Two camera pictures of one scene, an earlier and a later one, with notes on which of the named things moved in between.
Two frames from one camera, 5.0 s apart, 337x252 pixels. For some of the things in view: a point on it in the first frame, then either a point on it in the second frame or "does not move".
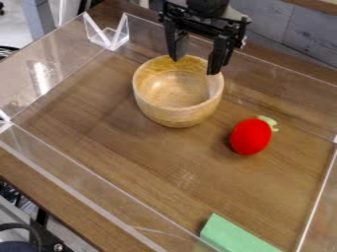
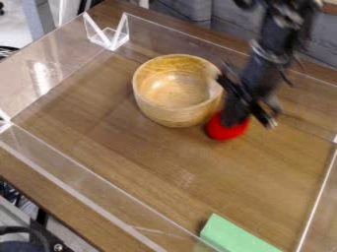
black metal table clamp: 49,243 does not move
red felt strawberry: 250,135 to 222,132
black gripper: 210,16 to 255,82
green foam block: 232,237 does not move
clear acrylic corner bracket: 107,37 does not move
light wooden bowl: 176,94 does not move
